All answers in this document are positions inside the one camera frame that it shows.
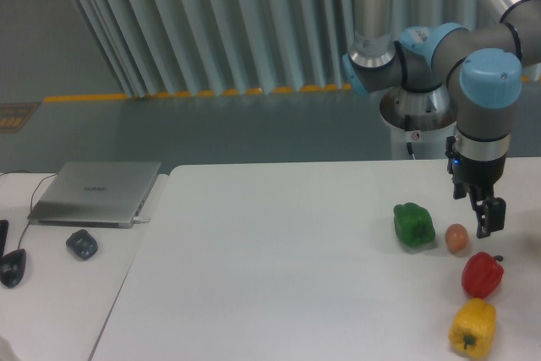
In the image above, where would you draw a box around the black cylindrical object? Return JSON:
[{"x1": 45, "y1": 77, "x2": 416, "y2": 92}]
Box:
[{"x1": 0, "y1": 219, "x2": 9, "y2": 258}]

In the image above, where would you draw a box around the brown egg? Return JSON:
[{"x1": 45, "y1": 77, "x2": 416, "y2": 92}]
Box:
[{"x1": 445, "y1": 223, "x2": 468, "y2": 252}]

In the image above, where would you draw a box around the black computer mouse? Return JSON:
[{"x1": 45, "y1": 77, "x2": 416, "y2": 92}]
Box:
[{"x1": 1, "y1": 249, "x2": 27, "y2": 288}]

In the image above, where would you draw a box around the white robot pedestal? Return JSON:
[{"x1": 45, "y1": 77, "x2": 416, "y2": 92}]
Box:
[{"x1": 380, "y1": 86, "x2": 456, "y2": 160}]

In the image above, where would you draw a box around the red bell pepper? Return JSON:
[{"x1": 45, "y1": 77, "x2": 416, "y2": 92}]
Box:
[{"x1": 462, "y1": 252, "x2": 504, "y2": 299}]

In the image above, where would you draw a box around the green bell pepper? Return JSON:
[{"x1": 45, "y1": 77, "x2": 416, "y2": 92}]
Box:
[{"x1": 393, "y1": 202, "x2": 435, "y2": 248}]

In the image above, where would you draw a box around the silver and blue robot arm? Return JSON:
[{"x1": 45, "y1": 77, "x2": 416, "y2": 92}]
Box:
[{"x1": 342, "y1": 0, "x2": 540, "y2": 238}]

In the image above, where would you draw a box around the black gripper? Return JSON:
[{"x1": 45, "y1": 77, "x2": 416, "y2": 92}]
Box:
[{"x1": 445, "y1": 135, "x2": 506, "y2": 238}]

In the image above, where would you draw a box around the silver closed laptop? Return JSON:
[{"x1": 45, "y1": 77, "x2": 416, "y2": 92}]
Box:
[{"x1": 28, "y1": 161, "x2": 161, "y2": 228}]

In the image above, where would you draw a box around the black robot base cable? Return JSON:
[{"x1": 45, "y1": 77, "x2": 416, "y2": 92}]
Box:
[{"x1": 403, "y1": 113, "x2": 418, "y2": 161}]

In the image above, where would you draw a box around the yellow bell pepper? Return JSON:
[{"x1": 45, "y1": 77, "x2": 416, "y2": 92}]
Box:
[{"x1": 448, "y1": 298, "x2": 497, "y2": 359}]

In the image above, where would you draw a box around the thin dark cable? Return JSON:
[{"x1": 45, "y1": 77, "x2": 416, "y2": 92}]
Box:
[{"x1": 0, "y1": 170, "x2": 58, "y2": 251}]

